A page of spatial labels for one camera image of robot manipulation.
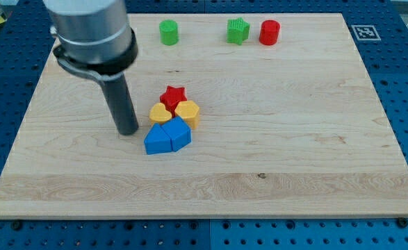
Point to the red cylinder block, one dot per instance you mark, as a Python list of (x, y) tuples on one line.
[(269, 32)]

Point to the fiducial marker tag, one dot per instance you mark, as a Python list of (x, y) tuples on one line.
[(365, 32)]

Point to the green cylinder block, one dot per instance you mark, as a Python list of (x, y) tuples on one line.
[(169, 32)]

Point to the blue pentagon block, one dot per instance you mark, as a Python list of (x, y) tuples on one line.
[(179, 133)]

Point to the yellow hexagon block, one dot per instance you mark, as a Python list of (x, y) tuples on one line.
[(189, 112)]

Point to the green star block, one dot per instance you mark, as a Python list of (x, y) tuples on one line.
[(238, 31)]

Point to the blue triangle block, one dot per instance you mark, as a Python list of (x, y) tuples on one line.
[(157, 141)]

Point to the wooden board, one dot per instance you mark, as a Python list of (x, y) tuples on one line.
[(291, 131)]

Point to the yellow heart block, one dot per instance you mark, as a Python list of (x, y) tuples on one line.
[(158, 114)]

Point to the dark cylindrical pointer rod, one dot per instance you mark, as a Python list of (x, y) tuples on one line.
[(118, 98)]

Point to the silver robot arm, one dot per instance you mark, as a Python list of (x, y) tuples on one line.
[(96, 39)]

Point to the red star block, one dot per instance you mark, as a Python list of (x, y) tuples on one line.
[(172, 97)]

